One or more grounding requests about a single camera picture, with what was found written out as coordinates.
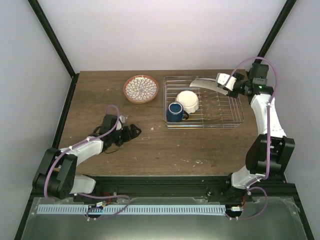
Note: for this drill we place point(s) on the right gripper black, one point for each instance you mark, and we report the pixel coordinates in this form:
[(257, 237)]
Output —
[(238, 75)]

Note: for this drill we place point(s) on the black aluminium frame rail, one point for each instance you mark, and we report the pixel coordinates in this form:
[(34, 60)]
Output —
[(212, 188)]

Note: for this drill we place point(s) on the light blue slotted cable duct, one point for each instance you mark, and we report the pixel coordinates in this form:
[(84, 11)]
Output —
[(68, 209)]

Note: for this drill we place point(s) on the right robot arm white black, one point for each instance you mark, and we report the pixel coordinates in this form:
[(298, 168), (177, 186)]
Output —
[(270, 153)]

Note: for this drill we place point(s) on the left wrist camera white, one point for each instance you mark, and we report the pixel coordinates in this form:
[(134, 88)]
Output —
[(121, 122)]

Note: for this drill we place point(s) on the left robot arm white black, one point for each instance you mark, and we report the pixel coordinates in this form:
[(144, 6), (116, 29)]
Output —
[(56, 174)]

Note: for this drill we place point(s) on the patterned round plate orange rim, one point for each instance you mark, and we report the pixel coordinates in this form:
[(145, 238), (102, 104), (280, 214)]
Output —
[(140, 89)]

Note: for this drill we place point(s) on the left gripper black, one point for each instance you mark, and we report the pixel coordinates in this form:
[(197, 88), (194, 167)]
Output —
[(128, 137)]

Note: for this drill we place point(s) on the dark blue mug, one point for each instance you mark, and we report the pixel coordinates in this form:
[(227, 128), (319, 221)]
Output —
[(175, 113)]

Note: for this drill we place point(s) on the cream rectangular plate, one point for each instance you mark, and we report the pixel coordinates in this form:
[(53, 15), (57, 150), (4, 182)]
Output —
[(208, 83)]

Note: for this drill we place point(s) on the metal wire dish rack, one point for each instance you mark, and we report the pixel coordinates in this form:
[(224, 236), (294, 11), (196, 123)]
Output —
[(216, 110)]

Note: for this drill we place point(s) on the white scalloped bowl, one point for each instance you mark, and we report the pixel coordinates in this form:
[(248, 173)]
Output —
[(189, 100)]

